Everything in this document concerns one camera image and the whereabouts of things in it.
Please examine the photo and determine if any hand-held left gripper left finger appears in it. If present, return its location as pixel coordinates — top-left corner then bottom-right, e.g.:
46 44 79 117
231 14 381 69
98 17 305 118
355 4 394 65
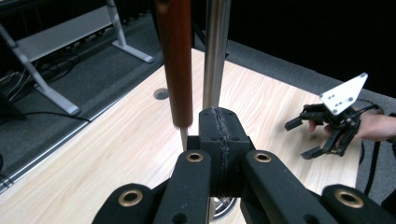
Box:
186 106 224 198

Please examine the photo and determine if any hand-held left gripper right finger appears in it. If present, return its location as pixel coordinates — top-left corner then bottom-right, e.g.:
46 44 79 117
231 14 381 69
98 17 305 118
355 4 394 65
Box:
221 106 256 198

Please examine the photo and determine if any grey table grommet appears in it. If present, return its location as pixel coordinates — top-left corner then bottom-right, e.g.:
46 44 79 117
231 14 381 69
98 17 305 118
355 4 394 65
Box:
153 88 171 101

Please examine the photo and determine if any metal utensil rack stand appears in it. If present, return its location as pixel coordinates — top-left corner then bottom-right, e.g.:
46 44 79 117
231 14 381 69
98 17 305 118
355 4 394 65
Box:
202 0 239 222

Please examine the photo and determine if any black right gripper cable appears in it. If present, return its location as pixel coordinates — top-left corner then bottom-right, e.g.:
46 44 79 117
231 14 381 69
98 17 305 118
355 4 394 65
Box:
353 98 387 198

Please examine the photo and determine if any bundle of black floor cables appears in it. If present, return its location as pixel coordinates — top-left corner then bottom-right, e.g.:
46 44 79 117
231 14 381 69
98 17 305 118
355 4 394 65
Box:
0 50 83 105

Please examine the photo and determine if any white desk frame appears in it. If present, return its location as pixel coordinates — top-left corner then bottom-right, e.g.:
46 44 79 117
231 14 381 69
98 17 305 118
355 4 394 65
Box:
0 0 155 117

